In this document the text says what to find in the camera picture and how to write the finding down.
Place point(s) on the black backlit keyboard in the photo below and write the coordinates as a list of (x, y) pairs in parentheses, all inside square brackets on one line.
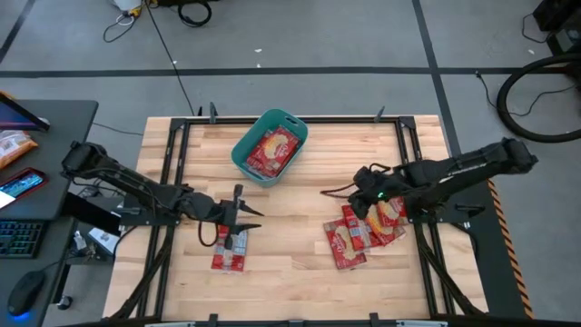
[(20, 238)]

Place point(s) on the laptop screen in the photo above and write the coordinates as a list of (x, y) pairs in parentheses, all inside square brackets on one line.
[(13, 115)]

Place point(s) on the teal plastic basket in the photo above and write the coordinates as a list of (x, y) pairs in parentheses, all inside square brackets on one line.
[(268, 119)]

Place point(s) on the black computer mouse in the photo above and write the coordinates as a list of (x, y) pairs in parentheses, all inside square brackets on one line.
[(25, 293)]

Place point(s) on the red popcorn bag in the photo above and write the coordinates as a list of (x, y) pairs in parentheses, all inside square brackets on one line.
[(396, 212), (277, 147), (229, 261), (254, 167), (358, 234), (347, 250), (386, 231)]

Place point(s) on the black metal table frame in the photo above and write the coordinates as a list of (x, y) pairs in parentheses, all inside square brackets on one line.
[(179, 150)]

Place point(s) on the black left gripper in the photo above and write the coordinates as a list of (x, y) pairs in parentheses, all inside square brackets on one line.
[(218, 211)]

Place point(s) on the black hazard-striped base plate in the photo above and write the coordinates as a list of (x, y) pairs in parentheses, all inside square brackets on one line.
[(495, 254)]

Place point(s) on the large black hoop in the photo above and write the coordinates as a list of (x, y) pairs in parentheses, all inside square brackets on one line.
[(501, 109)]

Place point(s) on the black desk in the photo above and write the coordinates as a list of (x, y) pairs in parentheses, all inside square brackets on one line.
[(68, 136)]

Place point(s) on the black equipment case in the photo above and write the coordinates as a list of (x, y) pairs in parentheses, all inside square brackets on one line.
[(563, 22)]

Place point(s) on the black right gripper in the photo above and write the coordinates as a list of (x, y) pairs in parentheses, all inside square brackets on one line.
[(379, 184)]

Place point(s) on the small white box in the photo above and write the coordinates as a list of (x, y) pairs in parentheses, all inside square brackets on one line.
[(104, 238)]

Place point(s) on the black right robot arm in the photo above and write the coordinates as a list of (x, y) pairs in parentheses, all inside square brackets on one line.
[(476, 163)]

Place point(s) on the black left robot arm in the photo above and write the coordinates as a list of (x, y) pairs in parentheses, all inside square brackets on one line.
[(136, 186)]

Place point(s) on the phone in red case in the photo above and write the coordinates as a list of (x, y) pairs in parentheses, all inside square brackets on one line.
[(20, 184)]

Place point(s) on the orange snack bag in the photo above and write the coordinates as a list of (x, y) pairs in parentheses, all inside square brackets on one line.
[(13, 147)]

